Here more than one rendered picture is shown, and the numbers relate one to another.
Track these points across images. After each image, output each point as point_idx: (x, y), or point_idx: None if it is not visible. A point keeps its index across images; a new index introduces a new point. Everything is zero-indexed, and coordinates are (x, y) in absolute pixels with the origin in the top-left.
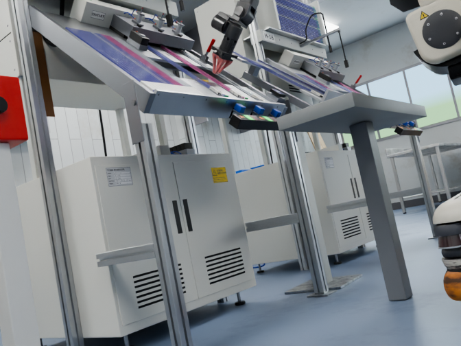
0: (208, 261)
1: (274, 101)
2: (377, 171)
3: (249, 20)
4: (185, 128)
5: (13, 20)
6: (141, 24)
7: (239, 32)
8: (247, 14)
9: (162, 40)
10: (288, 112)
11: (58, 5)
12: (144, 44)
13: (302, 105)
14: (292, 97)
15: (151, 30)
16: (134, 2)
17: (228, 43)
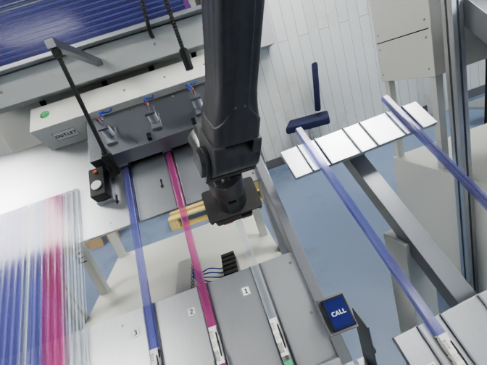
0: None
1: (325, 328)
2: None
3: (244, 167)
4: (265, 206)
5: (13, 150)
6: (111, 142)
7: (227, 193)
8: (220, 171)
9: (160, 146)
10: (367, 342)
11: (61, 96)
12: (103, 199)
13: (437, 283)
14: (418, 253)
15: (128, 148)
16: (131, 63)
17: (219, 204)
